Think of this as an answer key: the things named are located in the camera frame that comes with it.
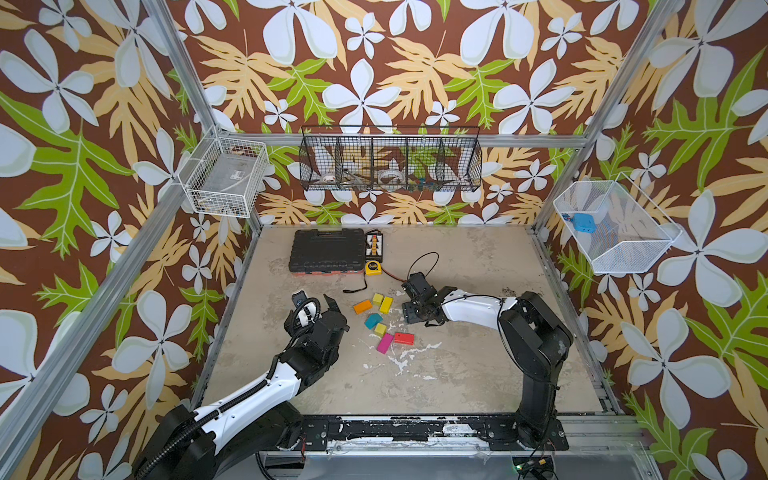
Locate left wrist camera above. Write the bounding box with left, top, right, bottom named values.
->
left=284, top=291, right=320, bottom=337

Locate orange wood block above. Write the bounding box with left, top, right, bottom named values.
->
left=353, top=300, right=373, bottom=314

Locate yellow tape measure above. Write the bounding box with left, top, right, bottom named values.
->
left=365, top=260, right=383, bottom=276

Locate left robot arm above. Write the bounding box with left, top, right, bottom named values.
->
left=132, top=291, right=349, bottom=479

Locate white wire basket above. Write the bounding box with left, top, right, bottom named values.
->
left=554, top=175, right=682, bottom=275
left=178, top=128, right=271, bottom=218

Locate magenta wood block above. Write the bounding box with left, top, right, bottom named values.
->
left=377, top=333, right=394, bottom=354

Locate yellow wood block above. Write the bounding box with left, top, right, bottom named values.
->
left=380, top=297, right=393, bottom=314

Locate black wire basket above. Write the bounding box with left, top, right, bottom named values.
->
left=297, top=124, right=483, bottom=192

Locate white wire basket right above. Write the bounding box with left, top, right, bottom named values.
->
left=554, top=175, right=682, bottom=275

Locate white wire basket left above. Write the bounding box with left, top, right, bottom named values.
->
left=178, top=128, right=271, bottom=218

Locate black and red tool case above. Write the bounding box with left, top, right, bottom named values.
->
left=288, top=229, right=365, bottom=274

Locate teal wood block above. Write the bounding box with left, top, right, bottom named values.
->
left=364, top=313, right=382, bottom=330

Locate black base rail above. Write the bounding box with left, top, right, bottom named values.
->
left=301, top=413, right=570, bottom=452

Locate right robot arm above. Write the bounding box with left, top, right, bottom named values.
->
left=402, top=272, right=574, bottom=448

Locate blue object in basket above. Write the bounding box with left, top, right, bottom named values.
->
left=570, top=213, right=597, bottom=234

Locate red wood block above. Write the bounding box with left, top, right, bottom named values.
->
left=394, top=332, right=415, bottom=345

